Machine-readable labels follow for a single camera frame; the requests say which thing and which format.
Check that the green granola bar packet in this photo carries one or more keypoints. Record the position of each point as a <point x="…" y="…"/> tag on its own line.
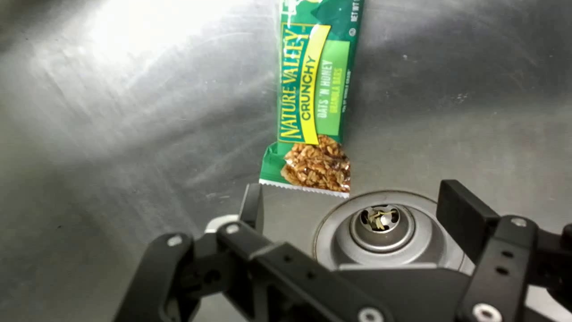
<point x="314" y="90"/>

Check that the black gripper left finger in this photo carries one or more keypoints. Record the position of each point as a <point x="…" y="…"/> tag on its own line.
<point x="237" y="279"/>

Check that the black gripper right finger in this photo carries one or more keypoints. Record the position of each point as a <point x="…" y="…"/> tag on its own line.
<point x="505" y="256"/>

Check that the stainless steel double sink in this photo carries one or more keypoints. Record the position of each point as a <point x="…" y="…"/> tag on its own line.
<point x="89" y="179"/>

